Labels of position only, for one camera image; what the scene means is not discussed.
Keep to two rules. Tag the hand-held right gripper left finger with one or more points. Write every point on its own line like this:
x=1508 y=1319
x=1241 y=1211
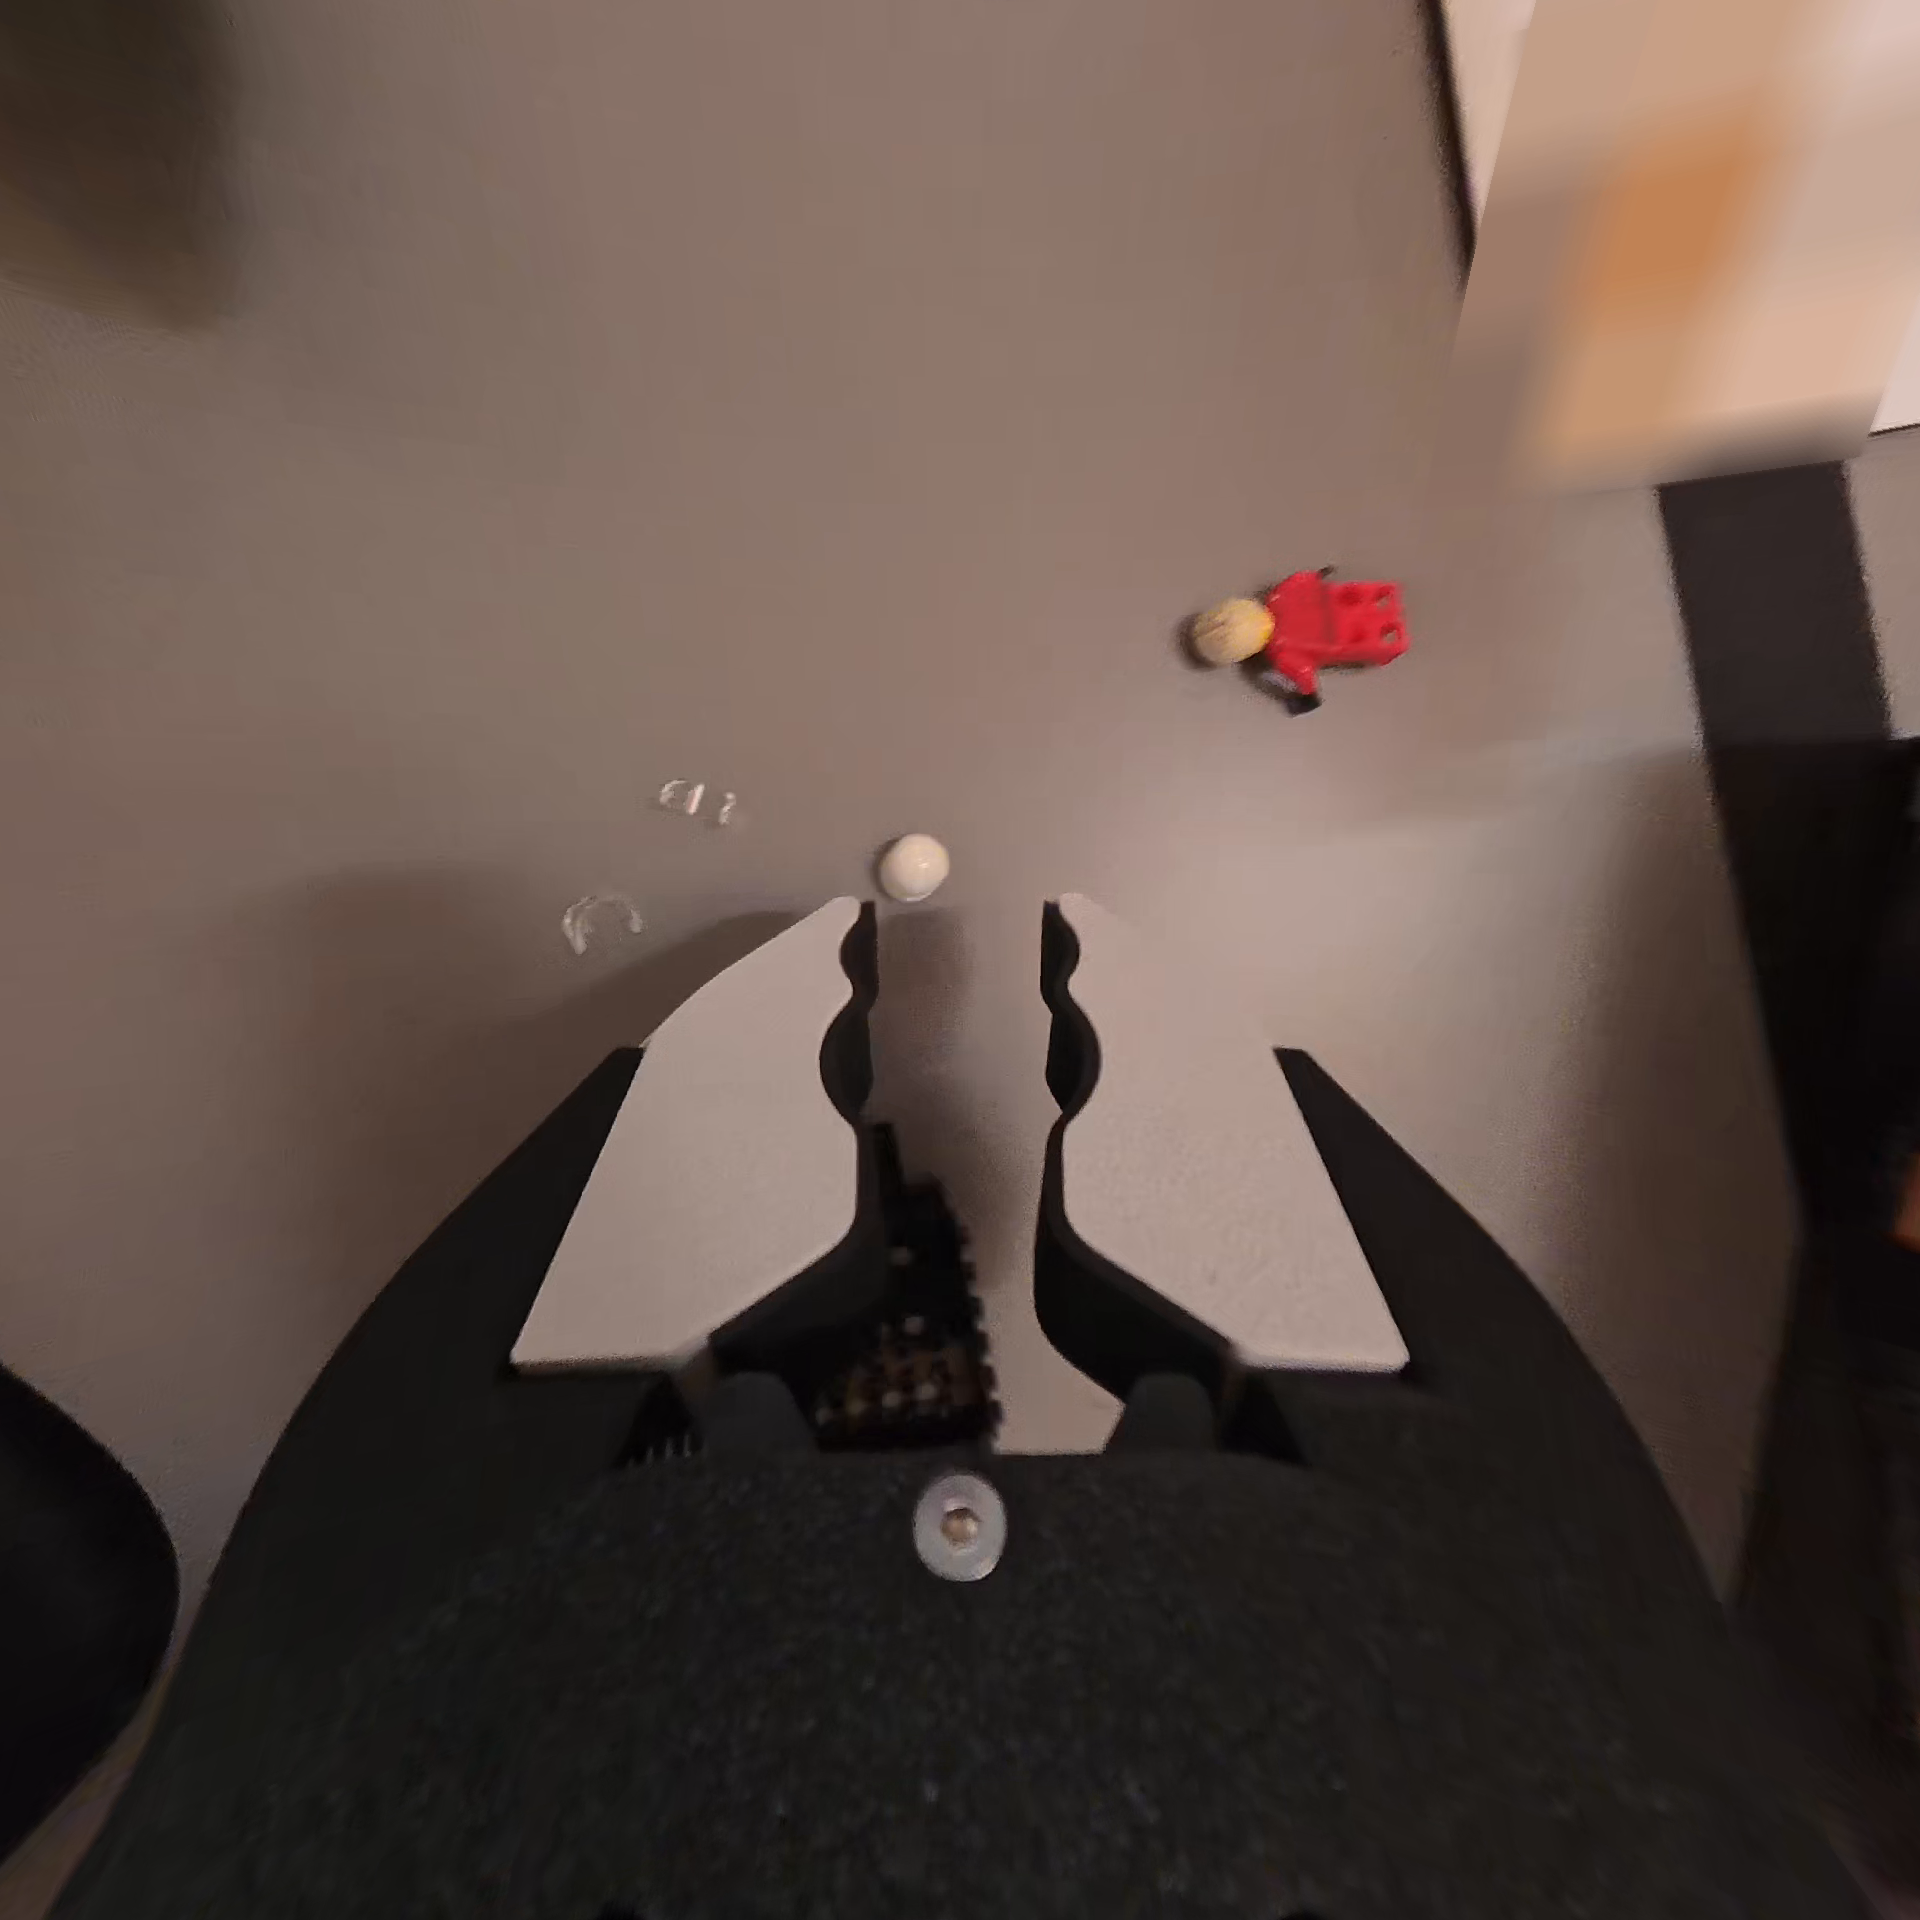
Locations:
x=705 y=1184

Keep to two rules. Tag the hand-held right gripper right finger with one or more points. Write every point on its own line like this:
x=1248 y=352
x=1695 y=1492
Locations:
x=1215 y=1200

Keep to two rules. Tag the white toy helmet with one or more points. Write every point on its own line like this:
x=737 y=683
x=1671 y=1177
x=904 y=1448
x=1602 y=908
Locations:
x=912 y=866

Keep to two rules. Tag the yellow minifigure head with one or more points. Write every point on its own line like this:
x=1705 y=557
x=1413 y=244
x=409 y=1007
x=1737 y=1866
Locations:
x=1233 y=629

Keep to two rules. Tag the red toy minifigure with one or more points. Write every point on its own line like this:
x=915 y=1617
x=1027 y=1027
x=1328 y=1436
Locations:
x=1336 y=621

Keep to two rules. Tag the black brick chassis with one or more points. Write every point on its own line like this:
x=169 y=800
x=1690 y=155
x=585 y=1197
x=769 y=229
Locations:
x=930 y=1349

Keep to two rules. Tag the black cloth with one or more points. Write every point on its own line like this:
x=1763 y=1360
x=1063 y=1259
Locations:
x=76 y=1576

